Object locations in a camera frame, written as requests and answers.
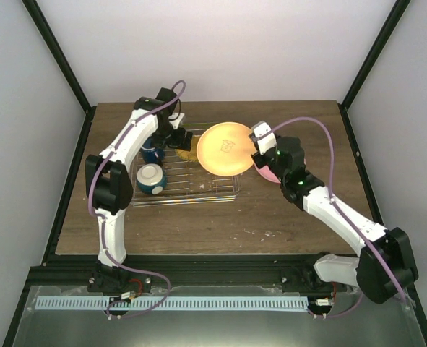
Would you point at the clear plastic drip tray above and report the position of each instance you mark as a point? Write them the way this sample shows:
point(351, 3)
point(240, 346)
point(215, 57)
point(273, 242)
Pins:
point(191, 200)

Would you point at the pink rimmed plate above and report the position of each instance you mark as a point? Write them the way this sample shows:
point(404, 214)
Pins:
point(265, 173)

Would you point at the white and teal bowl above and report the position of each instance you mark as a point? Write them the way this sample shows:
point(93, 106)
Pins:
point(151, 179)

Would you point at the light blue slotted strip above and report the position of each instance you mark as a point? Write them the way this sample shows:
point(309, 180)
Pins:
point(176, 303)

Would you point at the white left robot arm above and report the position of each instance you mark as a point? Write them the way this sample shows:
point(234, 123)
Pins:
point(109, 187)

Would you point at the woven bamboo tray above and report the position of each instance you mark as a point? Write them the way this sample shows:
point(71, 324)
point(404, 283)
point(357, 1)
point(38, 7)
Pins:
point(188, 156)

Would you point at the black front frame rail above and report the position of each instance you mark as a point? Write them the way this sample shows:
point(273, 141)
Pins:
point(292, 272)

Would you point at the black left frame post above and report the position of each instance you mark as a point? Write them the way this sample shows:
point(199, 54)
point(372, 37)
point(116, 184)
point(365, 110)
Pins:
point(47, 34)

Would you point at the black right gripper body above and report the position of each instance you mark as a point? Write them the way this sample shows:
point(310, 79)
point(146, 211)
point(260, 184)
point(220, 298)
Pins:
point(276, 170)

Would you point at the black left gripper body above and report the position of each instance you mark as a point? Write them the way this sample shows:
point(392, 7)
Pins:
point(174, 141)

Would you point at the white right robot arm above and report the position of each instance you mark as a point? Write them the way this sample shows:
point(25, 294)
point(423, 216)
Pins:
point(383, 264)

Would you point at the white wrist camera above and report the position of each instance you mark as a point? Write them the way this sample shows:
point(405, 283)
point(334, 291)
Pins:
point(263, 137)
point(176, 119)

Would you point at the black aluminium frame post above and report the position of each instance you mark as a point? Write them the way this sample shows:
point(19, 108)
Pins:
point(382, 38)

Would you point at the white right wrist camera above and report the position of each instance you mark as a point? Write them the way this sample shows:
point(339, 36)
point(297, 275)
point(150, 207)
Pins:
point(263, 137)

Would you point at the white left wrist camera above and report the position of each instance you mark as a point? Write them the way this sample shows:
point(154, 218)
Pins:
point(176, 119)

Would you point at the cream orange bear plate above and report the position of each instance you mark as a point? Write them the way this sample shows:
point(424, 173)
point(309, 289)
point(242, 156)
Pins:
point(225, 149)

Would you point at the dark blue ceramic mug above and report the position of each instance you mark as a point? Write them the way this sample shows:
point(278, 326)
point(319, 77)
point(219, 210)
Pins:
point(151, 154)

